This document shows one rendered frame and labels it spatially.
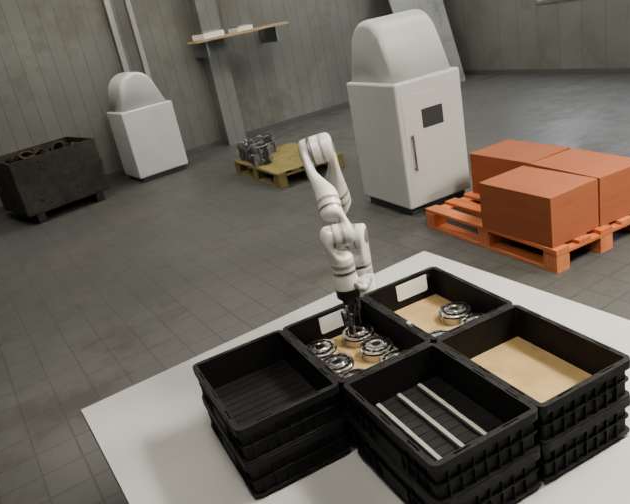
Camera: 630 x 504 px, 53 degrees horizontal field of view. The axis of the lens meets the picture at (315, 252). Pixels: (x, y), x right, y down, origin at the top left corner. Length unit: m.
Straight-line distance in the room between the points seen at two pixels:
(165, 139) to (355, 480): 7.43
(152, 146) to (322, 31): 3.75
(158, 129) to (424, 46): 4.42
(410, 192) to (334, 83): 5.96
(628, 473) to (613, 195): 2.94
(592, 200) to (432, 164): 1.55
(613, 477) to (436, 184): 4.01
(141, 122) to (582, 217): 5.99
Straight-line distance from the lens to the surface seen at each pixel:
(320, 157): 1.98
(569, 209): 4.20
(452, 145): 5.50
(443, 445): 1.61
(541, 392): 1.76
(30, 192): 8.06
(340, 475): 1.77
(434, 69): 5.41
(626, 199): 4.58
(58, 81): 9.36
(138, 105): 8.71
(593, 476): 1.73
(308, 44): 10.79
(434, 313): 2.14
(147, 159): 8.73
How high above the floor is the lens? 1.87
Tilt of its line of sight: 22 degrees down
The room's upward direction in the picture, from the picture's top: 12 degrees counter-clockwise
